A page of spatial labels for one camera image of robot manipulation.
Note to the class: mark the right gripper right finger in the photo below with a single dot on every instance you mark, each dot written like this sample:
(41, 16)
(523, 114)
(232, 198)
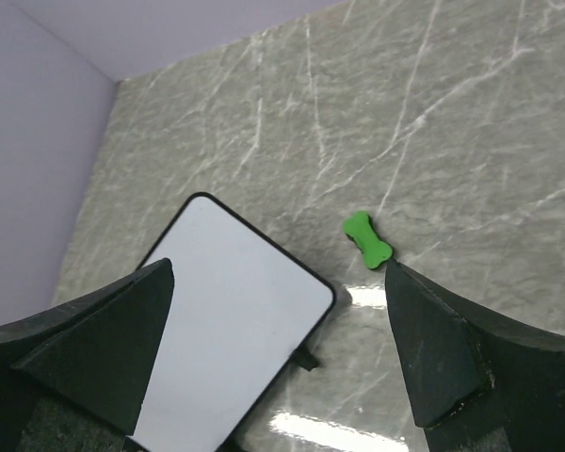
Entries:
(476, 380)

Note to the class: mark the small black-framed whiteboard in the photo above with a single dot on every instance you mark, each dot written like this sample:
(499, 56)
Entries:
(241, 307)

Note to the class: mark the green whiteboard eraser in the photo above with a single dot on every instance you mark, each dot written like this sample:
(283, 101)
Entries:
(361, 231)

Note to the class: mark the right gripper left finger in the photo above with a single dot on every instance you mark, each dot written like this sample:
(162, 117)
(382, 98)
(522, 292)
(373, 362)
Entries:
(74, 377)

